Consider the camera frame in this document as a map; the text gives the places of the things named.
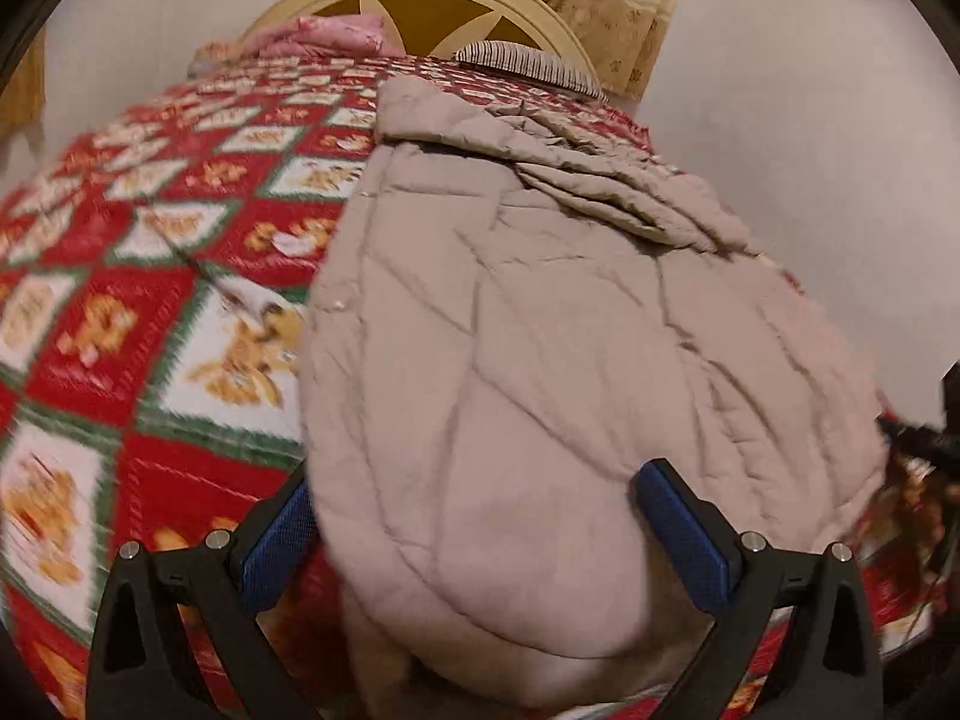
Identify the red bear-print bedspread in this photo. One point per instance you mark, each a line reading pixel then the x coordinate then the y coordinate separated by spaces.
pixel 150 277

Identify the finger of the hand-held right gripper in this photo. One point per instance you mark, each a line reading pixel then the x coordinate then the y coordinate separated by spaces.
pixel 926 441

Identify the floral pillow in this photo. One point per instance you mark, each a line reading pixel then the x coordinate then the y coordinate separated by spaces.
pixel 217 56

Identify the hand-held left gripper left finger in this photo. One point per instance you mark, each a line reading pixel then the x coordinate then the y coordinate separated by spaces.
pixel 274 547

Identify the wide beige floral curtain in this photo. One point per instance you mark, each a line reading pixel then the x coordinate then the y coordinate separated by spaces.
pixel 19 97

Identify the beige puffer jacket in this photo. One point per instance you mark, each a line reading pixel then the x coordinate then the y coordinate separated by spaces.
pixel 562 390

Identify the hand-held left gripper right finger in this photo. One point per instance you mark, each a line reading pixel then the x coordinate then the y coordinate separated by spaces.
pixel 686 532

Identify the striped pillow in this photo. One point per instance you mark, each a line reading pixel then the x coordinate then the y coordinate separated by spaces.
pixel 525 60

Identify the pink crumpled cloth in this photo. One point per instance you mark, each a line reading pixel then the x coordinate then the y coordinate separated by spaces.
pixel 330 34

